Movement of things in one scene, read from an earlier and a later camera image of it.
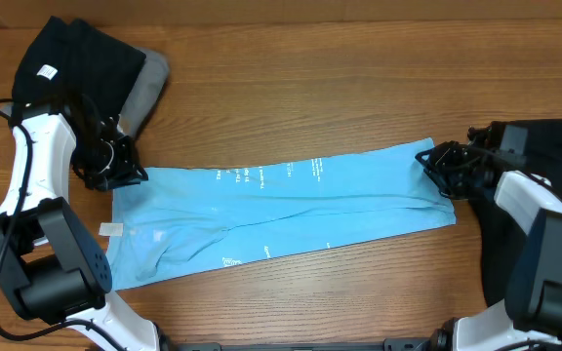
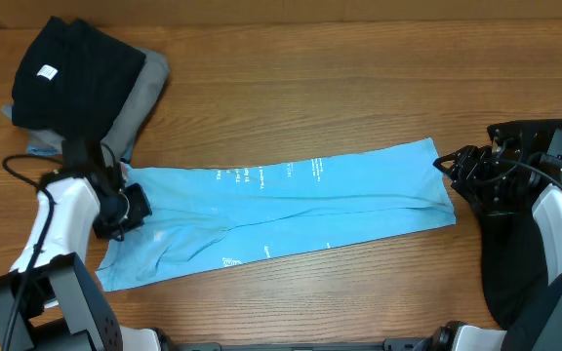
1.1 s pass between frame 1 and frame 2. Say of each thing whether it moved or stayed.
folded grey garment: stayed
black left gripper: moved
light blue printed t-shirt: stayed
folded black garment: stayed
